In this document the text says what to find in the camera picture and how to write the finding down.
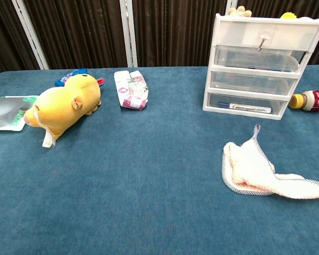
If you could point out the pink cloth with grey trim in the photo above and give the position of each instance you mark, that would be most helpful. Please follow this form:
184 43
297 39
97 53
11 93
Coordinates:
250 164

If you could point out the thin metal rod tool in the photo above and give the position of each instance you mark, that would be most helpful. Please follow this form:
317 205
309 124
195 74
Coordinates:
261 44

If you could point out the floral tissue packet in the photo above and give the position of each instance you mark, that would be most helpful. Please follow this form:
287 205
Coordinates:
131 90

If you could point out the red snack wrapper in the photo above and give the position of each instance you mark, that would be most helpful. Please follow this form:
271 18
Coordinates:
101 81

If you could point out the blue white marker pen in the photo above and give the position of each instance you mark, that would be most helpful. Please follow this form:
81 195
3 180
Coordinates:
247 108

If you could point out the yellow plush animal toy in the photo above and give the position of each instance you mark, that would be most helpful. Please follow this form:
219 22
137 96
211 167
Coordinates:
66 103

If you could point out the blue snack wrapper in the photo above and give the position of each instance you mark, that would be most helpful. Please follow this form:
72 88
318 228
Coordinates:
69 75

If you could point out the dark brown curtain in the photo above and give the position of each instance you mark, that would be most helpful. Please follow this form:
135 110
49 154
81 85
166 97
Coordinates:
77 32

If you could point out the white plastic drawer organizer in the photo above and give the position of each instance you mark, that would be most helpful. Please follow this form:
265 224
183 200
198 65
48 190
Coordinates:
255 33

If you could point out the small beige plush toy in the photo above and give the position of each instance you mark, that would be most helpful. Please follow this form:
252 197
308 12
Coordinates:
239 12

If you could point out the silver green pouch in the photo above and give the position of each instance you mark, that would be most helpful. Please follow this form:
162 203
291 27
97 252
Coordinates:
5 114

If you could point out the bottle with yellow cap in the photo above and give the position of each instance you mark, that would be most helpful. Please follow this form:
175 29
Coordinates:
313 100

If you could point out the small yellow toy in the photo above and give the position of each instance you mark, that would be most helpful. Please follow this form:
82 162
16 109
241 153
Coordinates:
288 16

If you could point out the white partition post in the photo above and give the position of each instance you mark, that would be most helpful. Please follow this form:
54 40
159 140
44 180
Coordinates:
230 6
129 34
32 37

